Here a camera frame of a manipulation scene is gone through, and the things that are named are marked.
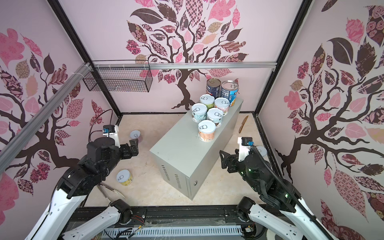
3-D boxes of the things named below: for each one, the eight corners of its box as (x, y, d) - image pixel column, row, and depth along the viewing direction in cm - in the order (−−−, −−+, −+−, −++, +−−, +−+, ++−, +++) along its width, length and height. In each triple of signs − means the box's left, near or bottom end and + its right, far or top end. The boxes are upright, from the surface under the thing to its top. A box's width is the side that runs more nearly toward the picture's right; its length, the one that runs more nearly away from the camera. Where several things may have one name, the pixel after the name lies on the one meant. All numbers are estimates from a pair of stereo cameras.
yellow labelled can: (118, 185, 86) (113, 182, 81) (122, 173, 91) (118, 169, 86) (131, 185, 86) (128, 182, 81) (135, 173, 91) (131, 169, 86)
